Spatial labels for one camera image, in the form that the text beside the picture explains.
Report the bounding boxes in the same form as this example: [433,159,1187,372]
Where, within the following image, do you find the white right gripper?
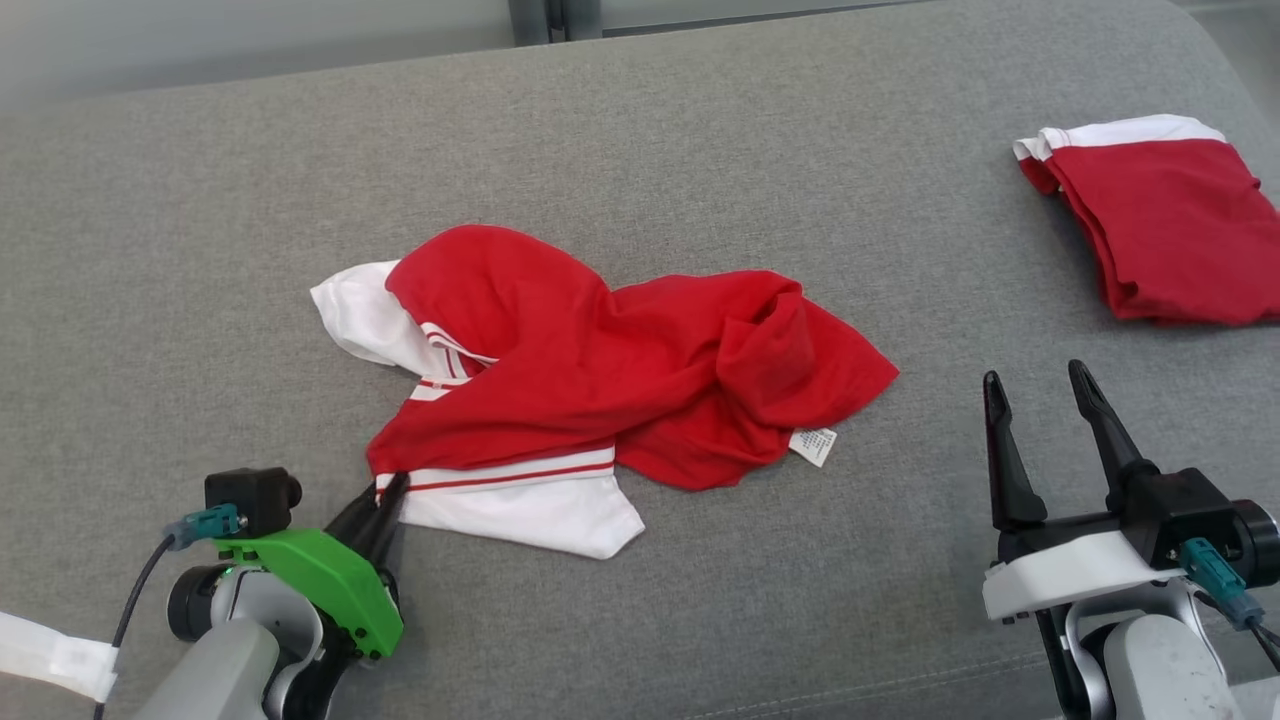
[982,360,1186,626]

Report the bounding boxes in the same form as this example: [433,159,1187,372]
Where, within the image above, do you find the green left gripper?
[215,472,412,661]

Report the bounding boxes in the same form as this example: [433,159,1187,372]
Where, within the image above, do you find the red shorts with white hem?
[1013,114,1280,328]

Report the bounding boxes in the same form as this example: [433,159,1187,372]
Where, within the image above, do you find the red shirt with white sleeves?
[310,224,901,561]

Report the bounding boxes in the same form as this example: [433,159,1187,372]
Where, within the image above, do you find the teal left camera connector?
[165,503,246,551]

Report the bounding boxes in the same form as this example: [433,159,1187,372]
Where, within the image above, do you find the teal camera connector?
[1178,538,1266,631]
[165,503,246,551]

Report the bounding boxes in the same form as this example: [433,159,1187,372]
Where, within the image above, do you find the teal right camera connector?
[1178,538,1266,631]

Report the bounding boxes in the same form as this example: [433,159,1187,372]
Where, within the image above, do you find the black left camera cable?
[93,535,181,720]

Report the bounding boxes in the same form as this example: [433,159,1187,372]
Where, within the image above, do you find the black camera cable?
[93,535,181,720]
[1250,600,1280,673]

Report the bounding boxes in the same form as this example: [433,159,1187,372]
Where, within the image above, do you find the black right camera cable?
[1250,600,1280,673]

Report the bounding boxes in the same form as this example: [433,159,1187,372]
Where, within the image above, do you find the white left cable tag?
[0,610,119,703]

